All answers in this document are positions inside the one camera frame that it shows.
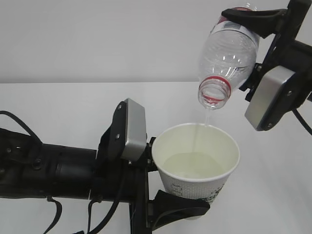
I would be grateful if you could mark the clear Nongfu Spring water bottle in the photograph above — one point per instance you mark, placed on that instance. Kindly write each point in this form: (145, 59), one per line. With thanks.
(226, 61)

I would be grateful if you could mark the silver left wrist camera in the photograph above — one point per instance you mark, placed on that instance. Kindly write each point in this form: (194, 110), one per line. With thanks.
(128, 133)

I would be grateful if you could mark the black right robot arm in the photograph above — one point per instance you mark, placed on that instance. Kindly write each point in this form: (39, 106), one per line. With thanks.
(284, 50)

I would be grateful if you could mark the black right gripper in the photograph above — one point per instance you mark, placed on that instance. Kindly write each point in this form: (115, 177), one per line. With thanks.
(284, 50)

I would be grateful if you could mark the white paper cup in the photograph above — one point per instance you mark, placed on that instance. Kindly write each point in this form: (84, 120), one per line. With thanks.
(194, 160)

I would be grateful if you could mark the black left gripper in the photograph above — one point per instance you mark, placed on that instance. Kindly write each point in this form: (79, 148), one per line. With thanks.
(120, 180)

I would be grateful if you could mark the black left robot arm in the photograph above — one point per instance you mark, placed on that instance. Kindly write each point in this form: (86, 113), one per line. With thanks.
(32, 169)

